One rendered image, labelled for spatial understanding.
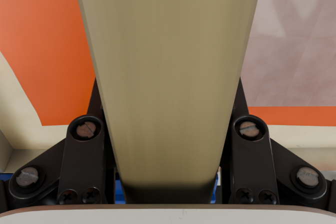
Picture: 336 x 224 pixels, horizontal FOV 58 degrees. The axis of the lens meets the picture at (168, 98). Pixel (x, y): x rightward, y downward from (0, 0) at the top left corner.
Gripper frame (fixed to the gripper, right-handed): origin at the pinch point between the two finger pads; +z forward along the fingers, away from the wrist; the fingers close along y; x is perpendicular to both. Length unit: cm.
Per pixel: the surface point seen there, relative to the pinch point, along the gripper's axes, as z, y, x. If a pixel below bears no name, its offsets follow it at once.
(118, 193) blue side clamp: 9.6, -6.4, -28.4
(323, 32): 14.0, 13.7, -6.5
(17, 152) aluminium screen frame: 13.5, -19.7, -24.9
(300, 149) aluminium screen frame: 14.0, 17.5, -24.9
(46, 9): 13.9, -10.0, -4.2
